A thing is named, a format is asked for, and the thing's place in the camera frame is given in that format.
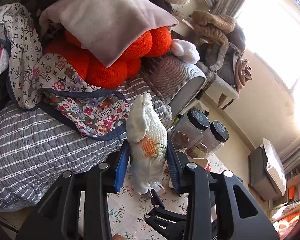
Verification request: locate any pink fleece cloth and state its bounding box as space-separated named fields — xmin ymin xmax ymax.
xmin=39 ymin=0 xmax=180 ymax=68

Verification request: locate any wooden desk shelf unit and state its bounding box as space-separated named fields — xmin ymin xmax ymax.
xmin=268 ymin=164 xmax=300 ymax=210

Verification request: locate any orange white shopping bag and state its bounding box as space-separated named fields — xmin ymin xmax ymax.
xmin=272 ymin=202 xmax=300 ymax=239

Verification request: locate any grey ottoman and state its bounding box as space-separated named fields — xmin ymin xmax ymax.
xmin=248 ymin=146 xmax=282 ymax=201

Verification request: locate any white office chair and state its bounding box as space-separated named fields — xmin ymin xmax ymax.
xmin=196 ymin=62 xmax=239 ymax=107

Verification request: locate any brown blanket on chair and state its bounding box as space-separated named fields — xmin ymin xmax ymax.
xmin=192 ymin=10 xmax=253 ymax=93

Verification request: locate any white plush toy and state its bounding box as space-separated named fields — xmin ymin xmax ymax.
xmin=170 ymin=39 xmax=200 ymax=64

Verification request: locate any orange knot cushion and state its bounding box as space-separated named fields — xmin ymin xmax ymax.
xmin=45 ymin=27 xmax=172 ymax=92

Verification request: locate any red instant noodle cup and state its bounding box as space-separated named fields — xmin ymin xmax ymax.
xmin=189 ymin=158 xmax=211 ymax=172

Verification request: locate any grey quilted pillow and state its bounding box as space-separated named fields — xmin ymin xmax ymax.
xmin=262 ymin=138 xmax=287 ymax=196

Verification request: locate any grey backpack on chair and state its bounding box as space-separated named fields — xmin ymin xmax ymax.
xmin=198 ymin=42 xmax=242 ymax=86

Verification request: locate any grey striped quilted cover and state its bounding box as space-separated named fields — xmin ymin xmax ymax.
xmin=0 ymin=74 xmax=173 ymax=210

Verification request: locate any floral monogram tote bag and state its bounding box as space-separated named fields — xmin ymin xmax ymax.
xmin=0 ymin=3 xmax=130 ymax=141

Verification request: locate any grey sofa armrest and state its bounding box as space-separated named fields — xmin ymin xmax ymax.
xmin=141 ymin=53 xmax=206 ymax=116

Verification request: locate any floral tablecloth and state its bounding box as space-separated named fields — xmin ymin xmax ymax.
xmin=107 ymin=165 xmax=188 ymax=239

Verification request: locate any clear plastic snack jar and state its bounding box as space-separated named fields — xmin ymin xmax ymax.
xmin=170 ymin=108 xmax=210 ymax=151

